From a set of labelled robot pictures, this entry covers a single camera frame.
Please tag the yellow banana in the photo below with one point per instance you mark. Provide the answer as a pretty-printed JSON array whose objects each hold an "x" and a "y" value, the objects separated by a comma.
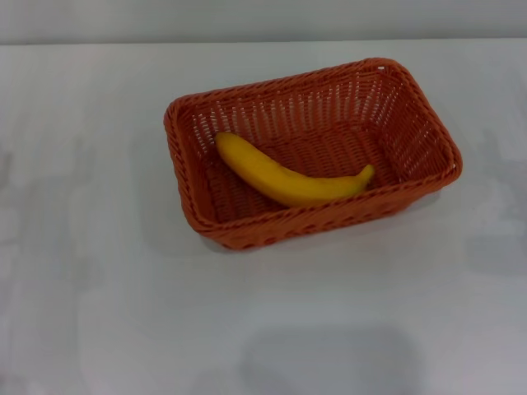
[{"x": 284, "y": 177}]

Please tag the orange woven plastic basket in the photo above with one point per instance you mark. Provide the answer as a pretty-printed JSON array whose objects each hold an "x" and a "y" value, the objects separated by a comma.
[{"x": 313, "y": 156}]

